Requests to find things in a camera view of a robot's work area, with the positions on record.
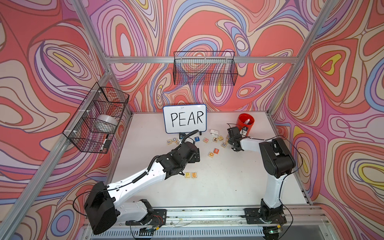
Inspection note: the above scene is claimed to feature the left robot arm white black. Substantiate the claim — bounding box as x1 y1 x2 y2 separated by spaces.
83 130 200 235

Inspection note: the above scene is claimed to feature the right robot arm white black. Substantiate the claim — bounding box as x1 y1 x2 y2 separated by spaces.
228 127 296 240

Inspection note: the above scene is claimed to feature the whiteboard with PEAR text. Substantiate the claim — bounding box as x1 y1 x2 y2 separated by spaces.
163 104 207 134

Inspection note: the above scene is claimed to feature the white whiteboard eraser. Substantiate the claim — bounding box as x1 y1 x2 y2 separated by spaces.
210 129 219 137

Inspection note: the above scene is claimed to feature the red plastic cup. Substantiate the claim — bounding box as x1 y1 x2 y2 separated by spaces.
236 113 255 137

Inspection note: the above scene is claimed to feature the white tape roll in basket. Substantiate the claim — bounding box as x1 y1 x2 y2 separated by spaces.
97 115 118 126

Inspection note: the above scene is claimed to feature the black marker in basket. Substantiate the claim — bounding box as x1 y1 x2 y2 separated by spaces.
100 134 109 152

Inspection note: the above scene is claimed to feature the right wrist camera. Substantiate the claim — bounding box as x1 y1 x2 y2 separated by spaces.
240 127 248 137

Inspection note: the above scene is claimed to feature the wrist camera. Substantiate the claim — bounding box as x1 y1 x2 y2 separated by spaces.
240 127 248 137
179 133 187 140

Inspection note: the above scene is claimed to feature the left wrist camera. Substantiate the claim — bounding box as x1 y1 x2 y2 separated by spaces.
179 133 187 140

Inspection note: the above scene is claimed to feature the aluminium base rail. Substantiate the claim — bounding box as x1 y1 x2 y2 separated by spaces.
78 205 337 240

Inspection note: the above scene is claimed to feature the black wire basket back wall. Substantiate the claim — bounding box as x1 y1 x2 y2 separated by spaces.
173 50 238 86

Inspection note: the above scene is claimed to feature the black wire basket wall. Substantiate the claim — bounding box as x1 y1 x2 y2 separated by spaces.
63 83 130 154
173 50 238 86

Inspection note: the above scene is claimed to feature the black wire basket left wall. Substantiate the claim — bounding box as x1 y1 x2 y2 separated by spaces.
63 83 130 154

